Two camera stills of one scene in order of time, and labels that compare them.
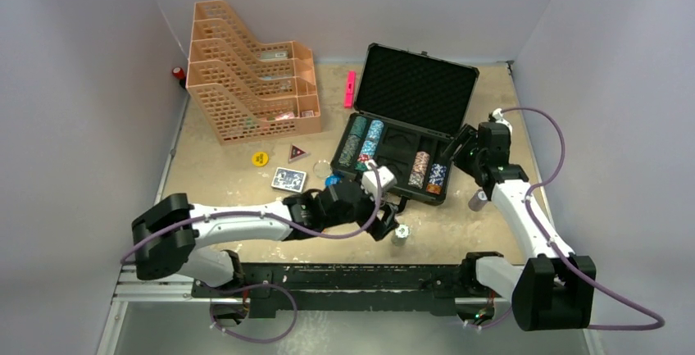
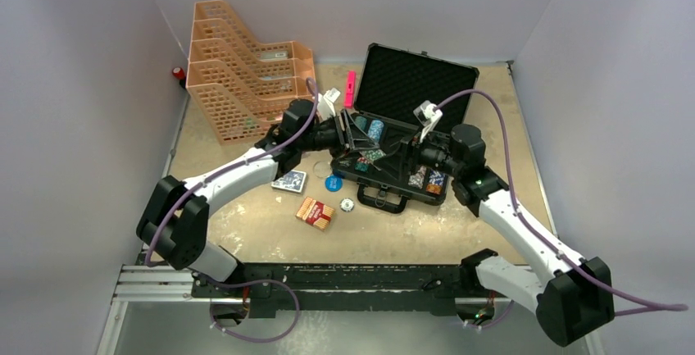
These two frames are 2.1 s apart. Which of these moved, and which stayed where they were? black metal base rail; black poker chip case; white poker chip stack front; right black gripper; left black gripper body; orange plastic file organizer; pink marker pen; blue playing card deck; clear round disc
Moved: left black gripper body; right black gripper; white poker chip stack front
Stayed: pink marker pen; orange plastic file organizer; clear round disc; blue playing card deck; black metal base rail; black poker chip case
